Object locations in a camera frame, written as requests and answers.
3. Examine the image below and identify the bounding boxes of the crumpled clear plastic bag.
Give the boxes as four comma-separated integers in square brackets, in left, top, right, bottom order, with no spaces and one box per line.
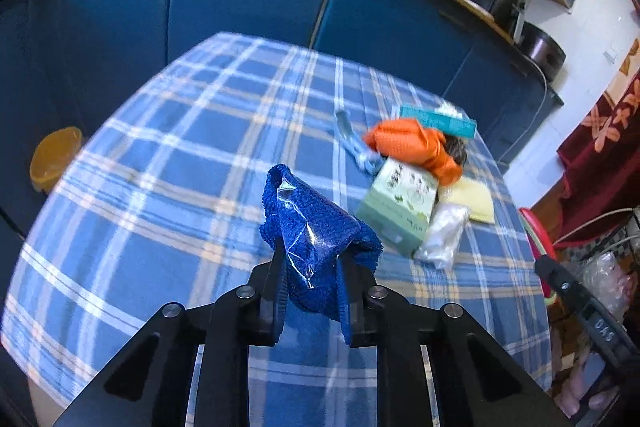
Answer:
[413,202,471,271]

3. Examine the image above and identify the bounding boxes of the pink plastic bag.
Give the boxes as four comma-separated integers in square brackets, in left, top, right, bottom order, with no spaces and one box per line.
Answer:
[552,354,618,417]

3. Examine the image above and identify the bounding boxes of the wooden door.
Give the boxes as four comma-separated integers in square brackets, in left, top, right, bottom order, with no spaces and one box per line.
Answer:
[530,184,568,238]

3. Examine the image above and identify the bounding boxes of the light blue plastic hook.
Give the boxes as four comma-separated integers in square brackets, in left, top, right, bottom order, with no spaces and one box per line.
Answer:
[327,107,383,172]

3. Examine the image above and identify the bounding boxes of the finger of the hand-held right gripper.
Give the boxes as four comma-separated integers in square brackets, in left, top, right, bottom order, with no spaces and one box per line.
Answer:
[534,254,581,308]

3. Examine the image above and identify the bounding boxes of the blue knitted cloth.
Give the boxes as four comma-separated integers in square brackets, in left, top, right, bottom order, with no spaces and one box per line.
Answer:
[259,163,384,314]

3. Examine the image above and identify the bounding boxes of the yellow plastic basin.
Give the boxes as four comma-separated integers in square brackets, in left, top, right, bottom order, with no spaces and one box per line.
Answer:
[29,127,83,194]

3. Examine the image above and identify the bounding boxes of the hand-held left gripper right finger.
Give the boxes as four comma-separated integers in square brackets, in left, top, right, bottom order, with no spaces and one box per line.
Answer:
[336,252,571,427]

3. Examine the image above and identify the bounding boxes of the white power cable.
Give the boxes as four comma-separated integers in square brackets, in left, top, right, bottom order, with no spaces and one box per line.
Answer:
[497,54,549,165]

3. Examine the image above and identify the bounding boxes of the dark rice cooker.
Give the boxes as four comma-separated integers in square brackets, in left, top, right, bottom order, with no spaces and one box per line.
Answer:
[520,22,567,82]

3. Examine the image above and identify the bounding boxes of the white cable bundle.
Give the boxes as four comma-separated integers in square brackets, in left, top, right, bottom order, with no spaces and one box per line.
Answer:
[555,207,638,250]

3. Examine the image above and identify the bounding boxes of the teal cardboard box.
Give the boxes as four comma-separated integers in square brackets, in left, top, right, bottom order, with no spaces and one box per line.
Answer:
[399,105,477,140]

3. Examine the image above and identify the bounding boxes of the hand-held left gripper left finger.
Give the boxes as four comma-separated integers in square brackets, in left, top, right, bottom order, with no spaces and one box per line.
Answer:
[52,241,288,427]

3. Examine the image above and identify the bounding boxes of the orange cloth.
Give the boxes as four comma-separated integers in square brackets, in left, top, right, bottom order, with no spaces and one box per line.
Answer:
[362,118,464,186]

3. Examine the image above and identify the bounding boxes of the blue plaid tablecloth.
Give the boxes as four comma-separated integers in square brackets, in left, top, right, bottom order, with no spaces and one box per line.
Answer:
[0,32,553,427]

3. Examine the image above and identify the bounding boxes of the red printed cloth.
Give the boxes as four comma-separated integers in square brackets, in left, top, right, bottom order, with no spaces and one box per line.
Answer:
[557,39,640,248]

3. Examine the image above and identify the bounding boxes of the clear plastic bag with contents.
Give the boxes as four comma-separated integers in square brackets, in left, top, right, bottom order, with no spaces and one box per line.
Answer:
[580,252,633,308]

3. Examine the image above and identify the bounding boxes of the yellow sponge cloth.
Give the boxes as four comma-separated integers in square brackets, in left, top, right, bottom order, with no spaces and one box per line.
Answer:
[440,177,496,225]

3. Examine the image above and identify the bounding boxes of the green and white box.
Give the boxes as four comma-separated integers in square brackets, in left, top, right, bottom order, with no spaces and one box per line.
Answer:
[356,157,441,259]

